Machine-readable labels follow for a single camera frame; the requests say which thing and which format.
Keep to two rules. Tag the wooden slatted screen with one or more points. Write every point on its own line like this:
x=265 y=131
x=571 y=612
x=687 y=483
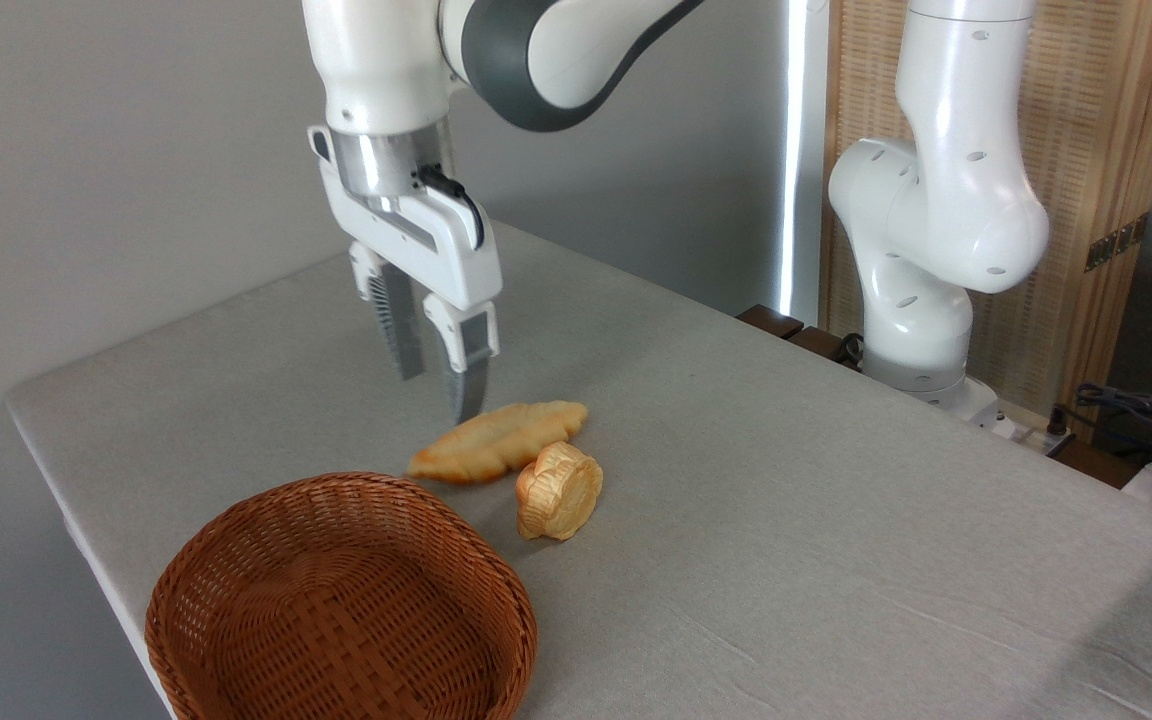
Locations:
x=1086 y=120

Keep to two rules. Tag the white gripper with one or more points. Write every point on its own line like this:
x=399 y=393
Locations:
x=446 y=260

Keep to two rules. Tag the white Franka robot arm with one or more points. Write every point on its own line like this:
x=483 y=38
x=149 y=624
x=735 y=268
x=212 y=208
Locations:
x=946 y=200

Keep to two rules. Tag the small round golden bread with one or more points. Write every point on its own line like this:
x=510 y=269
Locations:
x=561 y=495

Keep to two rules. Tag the dark brown wooden block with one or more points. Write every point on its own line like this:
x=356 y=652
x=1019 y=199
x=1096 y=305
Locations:
x=771 y=320
x=821 y=345

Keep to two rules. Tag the brown wicker basket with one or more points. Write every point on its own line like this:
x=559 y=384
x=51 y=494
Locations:
x=336 y=620

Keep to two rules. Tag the white power strip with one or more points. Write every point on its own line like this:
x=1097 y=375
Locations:
x=1031 y=432

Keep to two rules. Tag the grey tablecloth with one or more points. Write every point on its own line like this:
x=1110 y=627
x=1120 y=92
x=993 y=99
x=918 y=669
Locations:
x=786 y=560

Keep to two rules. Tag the metal screen hinge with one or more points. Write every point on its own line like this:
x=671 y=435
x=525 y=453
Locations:
x=1116 y=242

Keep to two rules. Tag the long golden croissant bread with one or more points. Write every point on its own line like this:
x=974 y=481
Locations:
x=496 y=440

